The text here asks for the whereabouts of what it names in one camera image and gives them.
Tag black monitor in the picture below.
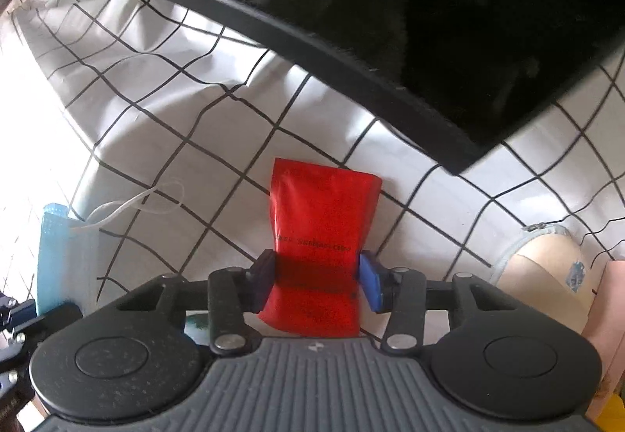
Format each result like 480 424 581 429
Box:
0 0 625 177

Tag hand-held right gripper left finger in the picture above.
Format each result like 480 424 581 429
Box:
116 249 278 358

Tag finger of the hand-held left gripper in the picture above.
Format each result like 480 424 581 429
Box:
0 359 21 395
0 294 40 351

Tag red foil packet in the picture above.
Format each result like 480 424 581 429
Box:
257 157 383 341

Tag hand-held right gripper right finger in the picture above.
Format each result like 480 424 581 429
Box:
358 253 524 358

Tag yellow object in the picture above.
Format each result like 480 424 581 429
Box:
600 400 625 432

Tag blue face mask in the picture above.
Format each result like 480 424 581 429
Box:
36 180 187 316

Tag white black grid cloth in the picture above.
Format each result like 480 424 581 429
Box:
0 0 625 357

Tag pink cloth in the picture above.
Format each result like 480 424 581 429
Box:
582 259 625 432

